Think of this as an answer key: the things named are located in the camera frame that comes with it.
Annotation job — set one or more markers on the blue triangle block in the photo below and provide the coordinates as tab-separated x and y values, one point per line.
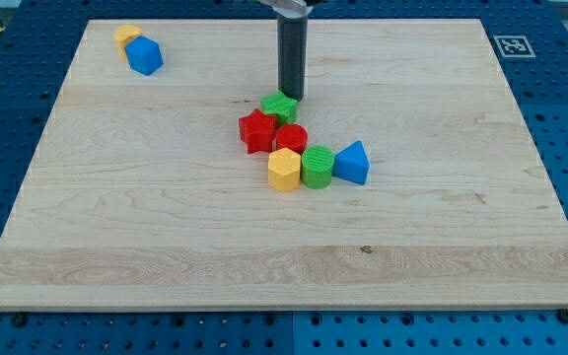
352	164

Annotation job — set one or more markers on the yellow hexagon block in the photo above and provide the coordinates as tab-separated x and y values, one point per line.
284	169

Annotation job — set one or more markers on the red cylinder block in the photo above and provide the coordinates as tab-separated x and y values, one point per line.
292	136

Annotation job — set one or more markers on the yellow half-cylinder block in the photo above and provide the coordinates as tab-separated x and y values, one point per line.
124	35

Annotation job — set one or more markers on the white fiducial marker tag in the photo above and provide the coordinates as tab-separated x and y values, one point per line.
514	46

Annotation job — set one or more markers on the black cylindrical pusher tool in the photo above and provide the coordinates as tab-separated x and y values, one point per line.
292	45

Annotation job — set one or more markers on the red star block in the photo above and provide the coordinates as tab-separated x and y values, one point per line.
257	131

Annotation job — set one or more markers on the light wooden board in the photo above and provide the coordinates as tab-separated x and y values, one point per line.
141	196

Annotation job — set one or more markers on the blue cube block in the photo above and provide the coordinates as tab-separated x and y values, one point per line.
144	55

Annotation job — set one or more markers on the green star block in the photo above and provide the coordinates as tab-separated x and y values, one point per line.
283	107

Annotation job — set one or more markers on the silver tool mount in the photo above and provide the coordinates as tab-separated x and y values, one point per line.
289	7

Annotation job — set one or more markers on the green cylinder block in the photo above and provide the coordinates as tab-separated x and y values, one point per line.
317	167

